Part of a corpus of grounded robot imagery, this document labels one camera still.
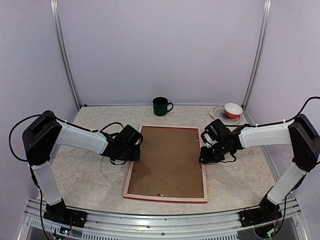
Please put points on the left aluminium post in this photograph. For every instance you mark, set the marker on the left aluminium post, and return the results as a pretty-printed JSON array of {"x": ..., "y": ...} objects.
[{"x": 54, "y": 5}]

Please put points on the brown cardboard backing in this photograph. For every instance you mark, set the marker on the brown cardboard backing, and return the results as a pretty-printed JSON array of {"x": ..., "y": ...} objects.
[{"x": 167, "y": 162}]

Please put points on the orange and white bowl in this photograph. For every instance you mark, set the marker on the orange and white bowl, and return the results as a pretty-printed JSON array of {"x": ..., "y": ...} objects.
[{"x": 233, "y": 110}]

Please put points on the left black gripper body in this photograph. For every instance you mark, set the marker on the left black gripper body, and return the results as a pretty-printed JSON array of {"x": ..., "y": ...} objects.
[{"x": 122, "y": 157}]

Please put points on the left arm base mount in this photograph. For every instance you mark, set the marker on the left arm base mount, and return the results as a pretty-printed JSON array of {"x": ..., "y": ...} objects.
[{"x": 70, "y": 217}]

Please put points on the right aluminium post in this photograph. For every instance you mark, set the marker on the right aluminium post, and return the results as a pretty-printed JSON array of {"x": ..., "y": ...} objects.
[{"x": 258, "y": 53}]

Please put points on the aluminium post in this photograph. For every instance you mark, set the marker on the aluminium post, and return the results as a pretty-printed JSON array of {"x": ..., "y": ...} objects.
[
  {"x": 258, "y": 53},
  {"x": 54, "y": 5}
]

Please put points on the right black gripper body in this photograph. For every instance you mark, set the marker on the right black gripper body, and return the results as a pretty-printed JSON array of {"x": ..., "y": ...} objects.
[{"x": 222, "y": 151}]

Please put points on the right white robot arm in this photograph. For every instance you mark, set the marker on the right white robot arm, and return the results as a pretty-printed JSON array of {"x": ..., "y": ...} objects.
[{"x": 297, "y": 135}]

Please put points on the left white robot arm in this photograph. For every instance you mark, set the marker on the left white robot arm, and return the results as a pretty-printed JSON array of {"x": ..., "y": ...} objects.
[{"x": 47, "y": 131}]

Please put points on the red wooden picture frame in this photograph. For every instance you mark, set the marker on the red wooden picture frame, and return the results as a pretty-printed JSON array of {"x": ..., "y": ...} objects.
[{"x": 127, "y": 192}]

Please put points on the dark green mug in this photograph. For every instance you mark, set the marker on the dark green mug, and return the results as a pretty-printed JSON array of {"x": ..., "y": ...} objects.
[{"x": 161, "y": 106}]

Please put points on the aluminium front rail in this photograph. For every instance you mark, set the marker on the aluminium front rail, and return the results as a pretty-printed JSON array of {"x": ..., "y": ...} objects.
[{"x": 101, "y": 225}]

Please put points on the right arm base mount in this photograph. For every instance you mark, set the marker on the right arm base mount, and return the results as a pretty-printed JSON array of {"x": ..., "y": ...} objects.
[{"x": 259, "y": 215}]

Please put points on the white patterned plate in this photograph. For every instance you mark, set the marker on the white patterned plate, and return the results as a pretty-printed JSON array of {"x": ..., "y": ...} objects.
[{"x": 218, "y": 112}]

